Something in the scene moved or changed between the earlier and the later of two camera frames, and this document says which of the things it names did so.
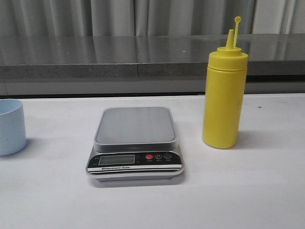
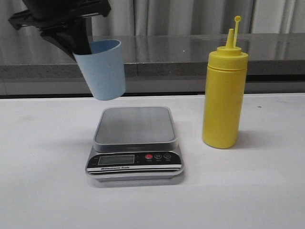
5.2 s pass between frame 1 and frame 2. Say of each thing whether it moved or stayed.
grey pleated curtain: stayed
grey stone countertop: stayed
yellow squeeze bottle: stayed
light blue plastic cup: moved
